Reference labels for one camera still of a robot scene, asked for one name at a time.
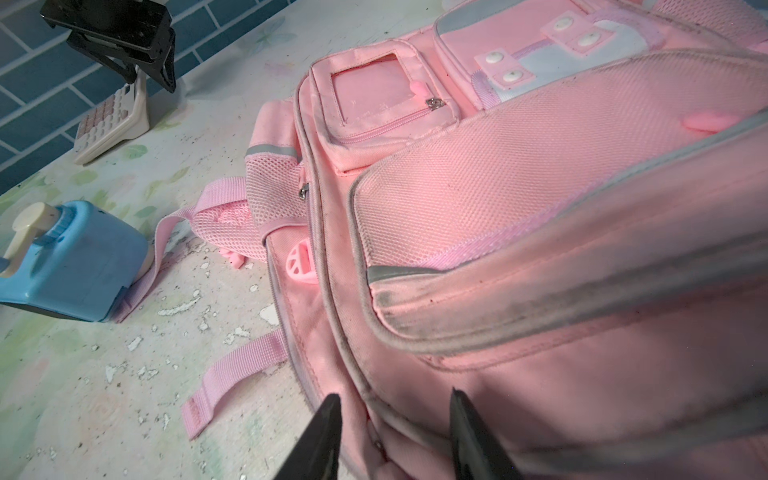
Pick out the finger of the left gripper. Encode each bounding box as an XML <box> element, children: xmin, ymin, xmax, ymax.
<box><xmin>66</xmin><ymin>29</ymin><xmax>177</xmax><ymax>93</ymax></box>
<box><xmin>40</xmin><ymin>0</ymin><xmax>174</xmax><ymax>62</ymax></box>

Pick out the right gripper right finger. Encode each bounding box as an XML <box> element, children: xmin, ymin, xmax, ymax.
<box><xmin>449</xmin><ymin>389</ymin><xmax>524</xmax><ymax>480</ymax></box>

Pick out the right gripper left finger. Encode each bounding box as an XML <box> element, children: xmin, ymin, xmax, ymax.
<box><xmin>274</xmin><ymin>393</ymin><xmax>342</xmax><ymax>480</ymax></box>

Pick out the white pink calculator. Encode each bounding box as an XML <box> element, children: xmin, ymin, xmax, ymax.
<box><xmin>73</xmin><ymin>71</ymin><xmax>150</xmax><ymax>165</ymax></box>

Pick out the pink student backpack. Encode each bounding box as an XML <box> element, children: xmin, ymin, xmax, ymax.
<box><xmin>110</xmin><ymin>0</ymin><xmax>768</xmax><ymax>480</ymax></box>

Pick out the blue pencil sharpener with crank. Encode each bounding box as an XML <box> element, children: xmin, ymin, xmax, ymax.
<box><xmin>1</xmin><ymin>200</ymin><xmax>154</xmax><ymax>322</ymax></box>

